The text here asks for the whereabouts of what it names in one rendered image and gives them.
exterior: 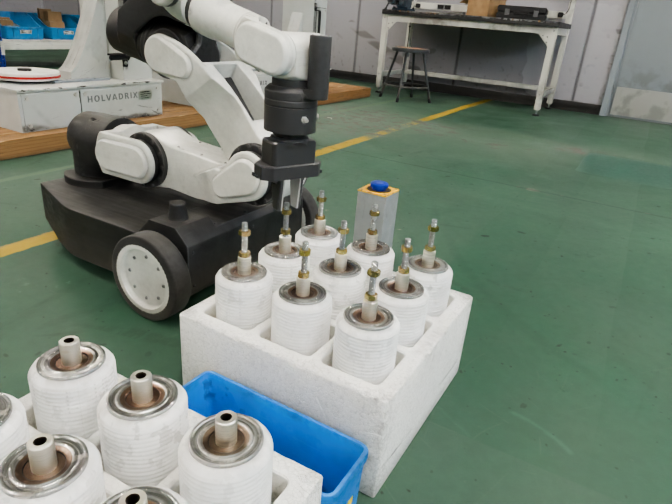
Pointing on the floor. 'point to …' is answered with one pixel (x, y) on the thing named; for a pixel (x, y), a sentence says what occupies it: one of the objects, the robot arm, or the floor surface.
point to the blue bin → (288, 433)
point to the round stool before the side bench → (404, 69)
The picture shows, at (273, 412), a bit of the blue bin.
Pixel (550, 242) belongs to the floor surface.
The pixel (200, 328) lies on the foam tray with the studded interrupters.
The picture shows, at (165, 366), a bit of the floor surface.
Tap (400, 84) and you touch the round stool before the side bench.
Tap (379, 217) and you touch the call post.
